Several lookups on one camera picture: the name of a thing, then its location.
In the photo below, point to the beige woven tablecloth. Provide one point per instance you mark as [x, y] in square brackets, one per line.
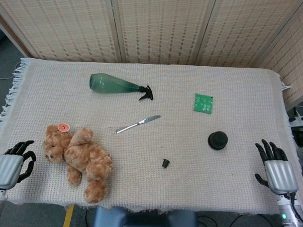
[151, 106]

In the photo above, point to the small black cap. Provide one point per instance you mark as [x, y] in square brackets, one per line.
[165, 163]

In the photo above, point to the green spray bottle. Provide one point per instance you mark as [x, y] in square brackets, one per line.
[112, 85]

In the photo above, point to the silver table knife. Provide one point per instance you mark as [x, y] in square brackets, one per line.
[138, 123]

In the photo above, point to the bamboo folding screen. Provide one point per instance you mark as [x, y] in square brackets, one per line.
[154, 26]

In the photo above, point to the blue chair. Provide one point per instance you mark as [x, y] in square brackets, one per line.
[145, 221]

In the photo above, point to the black equipment beside table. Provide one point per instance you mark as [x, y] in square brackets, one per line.
[300, 126]

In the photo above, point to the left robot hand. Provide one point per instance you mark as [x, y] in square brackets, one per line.
[5, 167]

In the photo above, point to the black round object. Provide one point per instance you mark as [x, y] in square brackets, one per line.
[217, 140]

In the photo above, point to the brown teddy bear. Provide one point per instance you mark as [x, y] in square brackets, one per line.
[77, 158]

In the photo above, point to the yellow floor tape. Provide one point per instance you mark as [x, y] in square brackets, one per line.
[68, 217]

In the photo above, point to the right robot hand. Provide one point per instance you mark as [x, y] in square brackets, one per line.
[280, 172]

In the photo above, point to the green circuit board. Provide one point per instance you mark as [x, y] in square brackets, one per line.
[203, 103]

